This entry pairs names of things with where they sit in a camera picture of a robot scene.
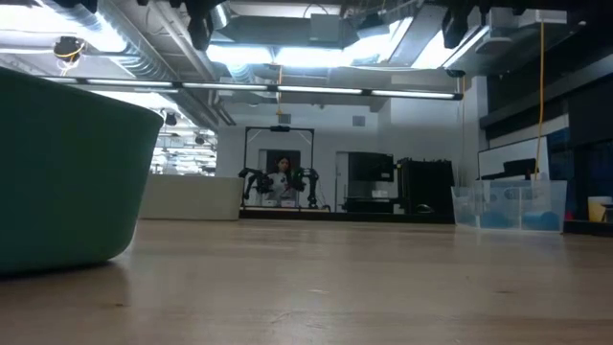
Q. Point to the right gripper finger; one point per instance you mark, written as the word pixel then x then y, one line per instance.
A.
pixel 457 26

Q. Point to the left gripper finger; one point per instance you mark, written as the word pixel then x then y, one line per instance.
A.
pixel 198 24

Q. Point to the teal plastic tray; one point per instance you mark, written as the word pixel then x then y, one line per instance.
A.
pixel 72 182

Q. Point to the blue cylinder block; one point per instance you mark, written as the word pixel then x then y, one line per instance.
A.
pixel 541 221

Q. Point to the black background robot arm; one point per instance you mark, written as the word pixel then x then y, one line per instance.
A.
pixel 309 182
pixel 254 182

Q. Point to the white board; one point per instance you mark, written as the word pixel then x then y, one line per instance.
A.
pixel 503 151

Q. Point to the long ceiling light strip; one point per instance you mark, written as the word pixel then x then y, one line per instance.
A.
pixel 316 90

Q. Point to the black cabinet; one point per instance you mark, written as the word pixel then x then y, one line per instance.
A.
pixel 426 187

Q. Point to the person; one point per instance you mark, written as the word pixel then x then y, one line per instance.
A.
pixel 283 165

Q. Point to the black monitor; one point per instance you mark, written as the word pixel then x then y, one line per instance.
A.
pixel 371 167

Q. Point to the clear plastic bin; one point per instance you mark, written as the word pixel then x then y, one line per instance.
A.
pixel 507 201

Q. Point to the yellow cup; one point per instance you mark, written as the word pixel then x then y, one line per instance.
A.
pixel 598 208

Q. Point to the black background rig frame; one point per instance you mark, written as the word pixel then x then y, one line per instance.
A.
pixel 279 128

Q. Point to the black aluminium table frame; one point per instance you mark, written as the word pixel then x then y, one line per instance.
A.
pixel 359 218

